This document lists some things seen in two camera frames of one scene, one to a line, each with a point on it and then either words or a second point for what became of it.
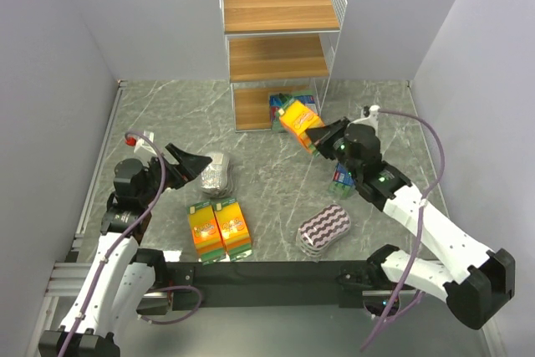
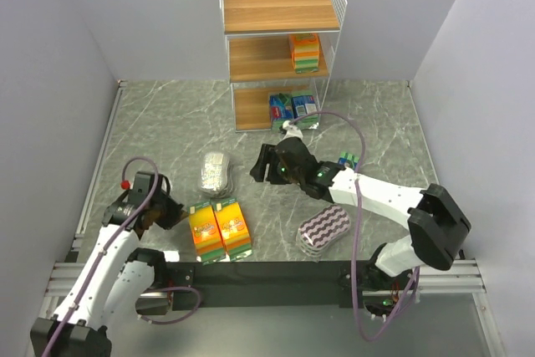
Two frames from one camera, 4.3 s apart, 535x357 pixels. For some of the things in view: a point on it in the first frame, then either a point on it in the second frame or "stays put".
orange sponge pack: x=206 y=232 stays put
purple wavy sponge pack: x=323 y=229 stays put
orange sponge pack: x=234 y=227 stays put
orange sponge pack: x=298 y=119 → x=305 y=52
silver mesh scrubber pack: x=216 y=178 stays put
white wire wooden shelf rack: x=282 y=20 stays put
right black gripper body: x=330 y=140 → x=270 y=165
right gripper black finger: x=321 y=135 → x=268 y=155
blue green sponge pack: x=277 y=102 stays put
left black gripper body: x=174 y=171 → x=168 y=215
